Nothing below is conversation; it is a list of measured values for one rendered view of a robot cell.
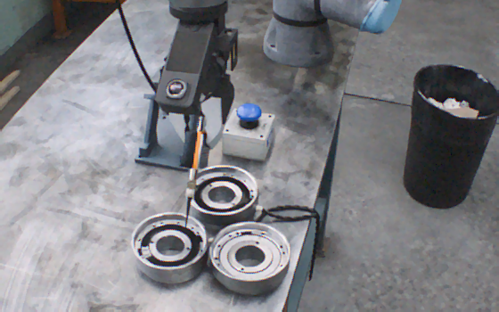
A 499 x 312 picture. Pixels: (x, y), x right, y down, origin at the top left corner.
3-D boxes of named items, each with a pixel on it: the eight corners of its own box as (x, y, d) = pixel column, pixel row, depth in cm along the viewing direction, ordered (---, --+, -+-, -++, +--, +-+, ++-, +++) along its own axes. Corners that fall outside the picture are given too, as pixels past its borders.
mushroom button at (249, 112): (257, 143, 97) (257, 117, 94) (233, 138, 98) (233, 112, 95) (263, 128, 100) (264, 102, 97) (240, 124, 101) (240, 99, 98)
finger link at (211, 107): (241, 129, 84) (233, 71, 78) (229, 155, 79) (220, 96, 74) (219, 127, 85) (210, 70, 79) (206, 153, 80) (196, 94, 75)
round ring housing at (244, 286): (294, 295, 76) (297, 275, 73) (214, 302, 75) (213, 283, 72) (282, 238, 84) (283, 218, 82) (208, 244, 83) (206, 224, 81)
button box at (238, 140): (264, 162, 97) (265, 137, 94) (222, 154, 99) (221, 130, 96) (275, 133, 103) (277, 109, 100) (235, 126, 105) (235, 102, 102)
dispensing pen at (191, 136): (170, 228, 79) (188, 103, 78) (180, 223, 83) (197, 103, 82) (186, 232, 79) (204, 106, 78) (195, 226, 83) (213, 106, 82)
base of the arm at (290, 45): (272, 29, 134) (274, -9, 128) (338, 39, 131) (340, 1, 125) (255, 61, 123) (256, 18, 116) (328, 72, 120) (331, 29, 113)
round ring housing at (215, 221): (175, 224, 86) (173, 203, 84) (201, 178, 94) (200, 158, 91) (244, 242, 84) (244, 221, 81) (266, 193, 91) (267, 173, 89)
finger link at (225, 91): (238, 119, 77) (230, 59, 72) (234, 126, 76) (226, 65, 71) (203, 117, 79) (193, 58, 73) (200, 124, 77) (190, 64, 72)
